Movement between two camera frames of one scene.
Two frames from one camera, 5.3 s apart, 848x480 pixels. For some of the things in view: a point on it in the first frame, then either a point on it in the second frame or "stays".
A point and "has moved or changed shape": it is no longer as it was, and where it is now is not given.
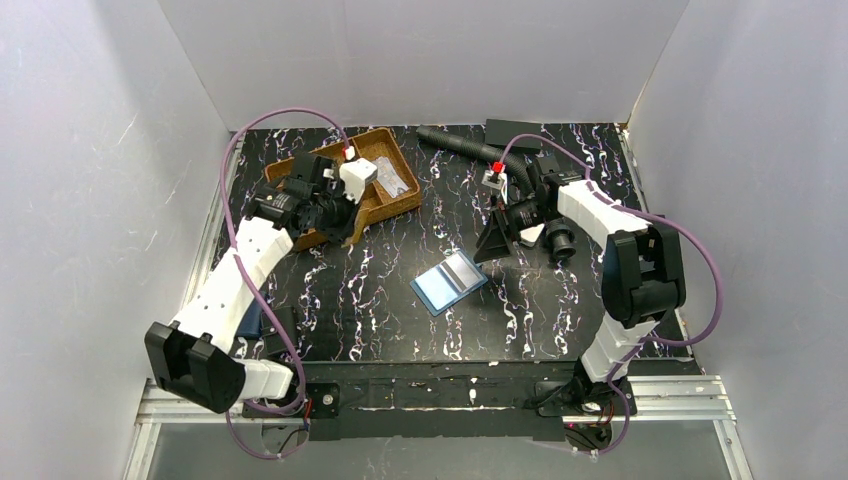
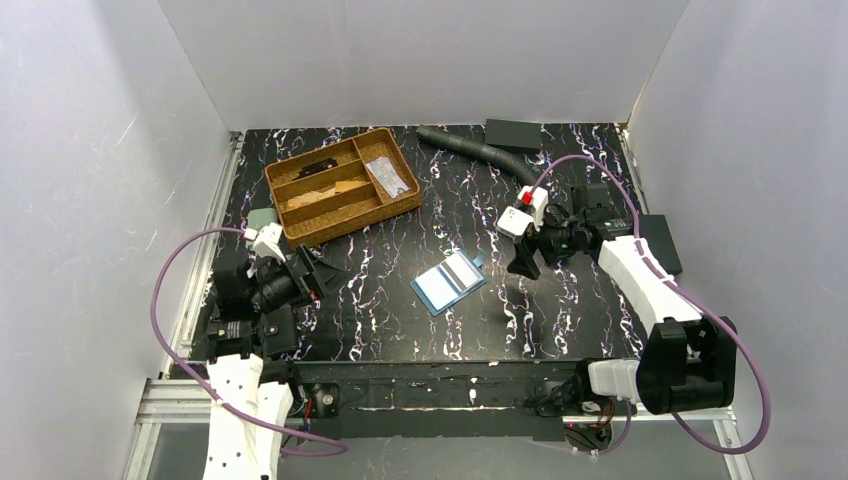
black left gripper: (337, 211) → (307, 273)
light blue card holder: (454, 277) stays
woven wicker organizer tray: (394, 189) stays
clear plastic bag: (387, 176) stays
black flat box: (501, 132) stays
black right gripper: (506, 216) → (532, 240)
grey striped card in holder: (460, 271) stays
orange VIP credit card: (376, 204) has moved or changed shape
